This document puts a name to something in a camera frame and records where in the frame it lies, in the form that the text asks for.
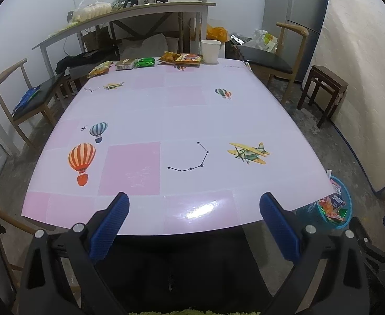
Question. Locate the silver foil packet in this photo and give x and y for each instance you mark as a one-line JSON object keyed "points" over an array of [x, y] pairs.
{"points": [[237, 39]]}

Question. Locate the bag of white buns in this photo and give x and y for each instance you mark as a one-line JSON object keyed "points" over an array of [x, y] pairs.
{"points": [[91, 10]]}

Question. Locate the white paper cup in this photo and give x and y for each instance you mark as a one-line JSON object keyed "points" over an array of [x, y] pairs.
{"points": [[210, 52]]}

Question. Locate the orange snack packet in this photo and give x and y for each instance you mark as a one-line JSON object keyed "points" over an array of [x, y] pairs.
{"points": [[187, 59]]}

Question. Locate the gold foil packet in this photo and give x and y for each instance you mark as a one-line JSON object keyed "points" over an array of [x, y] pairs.
{"points": [[125, 64]]}

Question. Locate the yellow plastic bag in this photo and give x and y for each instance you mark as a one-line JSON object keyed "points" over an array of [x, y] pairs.
{"points": [[217, 32]]}

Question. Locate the blue plastic waste basket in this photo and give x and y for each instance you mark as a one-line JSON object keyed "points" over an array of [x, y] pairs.
{"points": [[348, 200]]}

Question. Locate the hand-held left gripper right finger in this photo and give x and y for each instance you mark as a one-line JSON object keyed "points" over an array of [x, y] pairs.
{"points": [[279, 226]]}

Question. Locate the green foil packet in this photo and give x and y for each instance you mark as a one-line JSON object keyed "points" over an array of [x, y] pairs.
{"points": [[145, 62]]}

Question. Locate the black bag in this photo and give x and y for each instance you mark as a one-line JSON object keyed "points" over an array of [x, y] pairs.
{"points": [[81, 60]]}

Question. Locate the yellow crinkled snack packet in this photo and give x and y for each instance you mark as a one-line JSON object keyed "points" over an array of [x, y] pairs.
{"points": [[168, 57]]}

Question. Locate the beige mattress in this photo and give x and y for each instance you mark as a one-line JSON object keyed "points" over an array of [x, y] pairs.
{"points": [[359, 72]]}

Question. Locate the grey fabric cushion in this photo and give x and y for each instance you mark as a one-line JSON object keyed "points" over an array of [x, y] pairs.
{"points": [[150, 46]]}

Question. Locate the orange snack wrapper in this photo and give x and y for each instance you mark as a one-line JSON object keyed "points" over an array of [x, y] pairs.
{"points": [[327, 206]]}

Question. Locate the grey refrigerator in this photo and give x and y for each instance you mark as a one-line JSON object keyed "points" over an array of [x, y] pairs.
{"points": [[294, 3]]}

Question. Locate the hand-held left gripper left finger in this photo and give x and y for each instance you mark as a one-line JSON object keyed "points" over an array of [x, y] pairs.
{"points": [[110, 226]]}

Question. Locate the wooden chair with black seat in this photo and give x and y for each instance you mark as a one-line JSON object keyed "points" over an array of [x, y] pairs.
{"points": [[45, 88], [264, 60]]}

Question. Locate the dark wooden stool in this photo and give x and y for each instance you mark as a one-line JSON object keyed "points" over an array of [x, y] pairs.
{"points": [[330, 75]]}

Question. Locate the blue snack packet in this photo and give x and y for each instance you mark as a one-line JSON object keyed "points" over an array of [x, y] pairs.
{"points": [[338, 198]]}

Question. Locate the white plastic bag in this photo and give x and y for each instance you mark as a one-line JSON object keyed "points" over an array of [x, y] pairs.
{"points": [[263, 39]]}

